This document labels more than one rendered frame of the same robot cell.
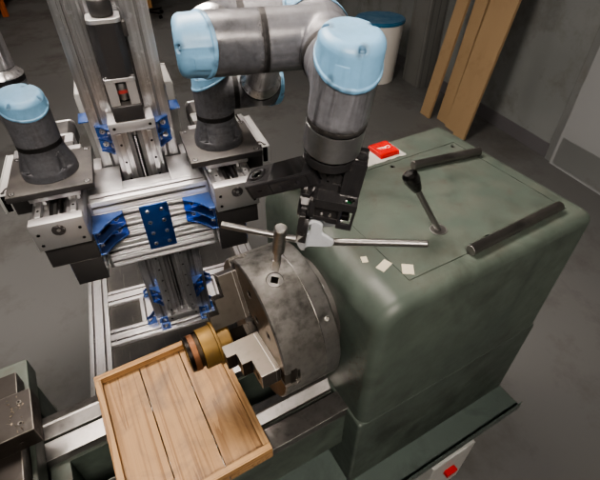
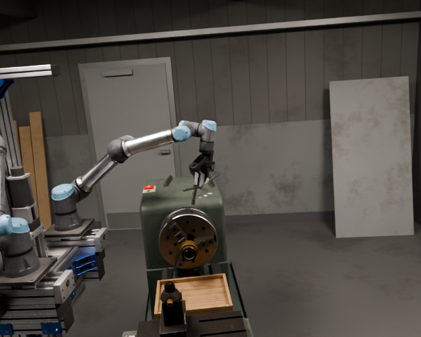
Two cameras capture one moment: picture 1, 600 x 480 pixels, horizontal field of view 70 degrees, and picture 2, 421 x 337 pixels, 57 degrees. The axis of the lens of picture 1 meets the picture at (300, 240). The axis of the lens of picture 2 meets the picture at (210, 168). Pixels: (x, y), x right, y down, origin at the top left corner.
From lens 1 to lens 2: 181 cm
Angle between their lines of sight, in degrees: 62
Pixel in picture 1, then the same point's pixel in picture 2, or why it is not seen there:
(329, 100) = (212, 134)
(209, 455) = (216, 289)
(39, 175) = (34, 265)
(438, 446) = (232, 285)
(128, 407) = not seen: hidden behind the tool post
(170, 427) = (196, 297)
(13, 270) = not seen: outside the picture
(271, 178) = (199, 162)
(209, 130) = (73, 217)
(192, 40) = (187, 130)
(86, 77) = not seen: hidden behind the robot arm
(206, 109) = (70, 206)
